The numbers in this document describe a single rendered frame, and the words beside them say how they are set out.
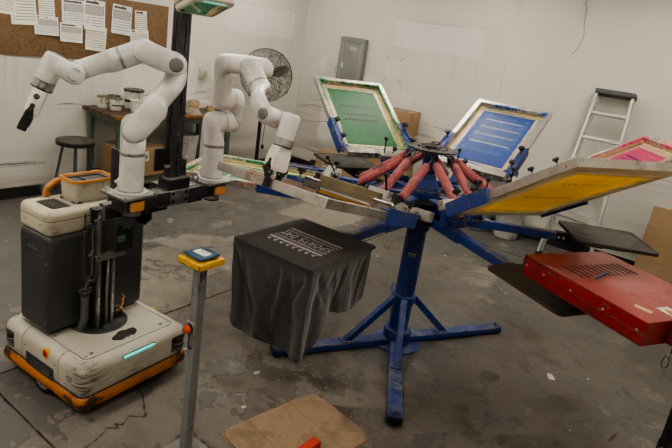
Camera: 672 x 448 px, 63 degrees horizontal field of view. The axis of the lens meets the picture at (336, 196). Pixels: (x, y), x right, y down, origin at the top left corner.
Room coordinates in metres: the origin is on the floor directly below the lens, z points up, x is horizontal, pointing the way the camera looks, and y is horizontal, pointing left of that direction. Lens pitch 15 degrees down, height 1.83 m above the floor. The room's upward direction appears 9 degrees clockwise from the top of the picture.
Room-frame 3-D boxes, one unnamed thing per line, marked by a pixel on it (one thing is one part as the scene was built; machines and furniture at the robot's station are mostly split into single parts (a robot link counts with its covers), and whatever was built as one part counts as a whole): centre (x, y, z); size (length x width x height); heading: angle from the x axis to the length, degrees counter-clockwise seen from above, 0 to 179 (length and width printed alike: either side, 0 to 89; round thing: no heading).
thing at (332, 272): (2.23, -0.07, 0.74); 0.46 x 0.04 x 0.42; 146
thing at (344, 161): (3.87, -0.24, 0.91); 1.34 x 0.40 x 0.08; 26
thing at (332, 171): (3.33, 0.38, 1.05); 1.08 x 0.61 x 0.23; 86
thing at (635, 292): (1.99, -1.14, 1.06); 0.61 x 0.46 x 0.12; 26
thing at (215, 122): (2.48, 0.58, 1.37); 0.13 x 0.10 x 0.16; 137
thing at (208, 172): (2.48, 0.60, 1.21); 0.16 x 0.13 x 0.15; 59
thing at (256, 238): (2.34, 0.10, 0.95); 0.48 x 0.44 x 0.01; 146
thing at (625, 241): (3.22, -1.20, 0.91); 1.34 x 0.40 x 0.08; 86
